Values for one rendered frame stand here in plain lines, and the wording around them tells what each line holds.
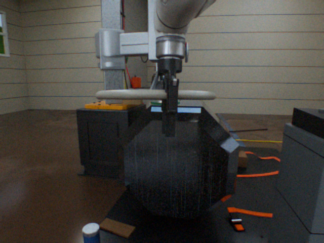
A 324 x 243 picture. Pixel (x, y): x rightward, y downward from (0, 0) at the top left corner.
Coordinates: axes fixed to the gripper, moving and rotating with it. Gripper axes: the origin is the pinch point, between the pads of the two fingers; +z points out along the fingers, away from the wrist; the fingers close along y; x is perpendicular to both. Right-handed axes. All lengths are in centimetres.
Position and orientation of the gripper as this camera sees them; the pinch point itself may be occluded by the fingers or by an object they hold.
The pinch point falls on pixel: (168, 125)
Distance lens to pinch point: 64.6
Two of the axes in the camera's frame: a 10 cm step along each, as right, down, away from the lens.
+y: -1.9, -1.1, 9.7
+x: -9.8, 0.0, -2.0
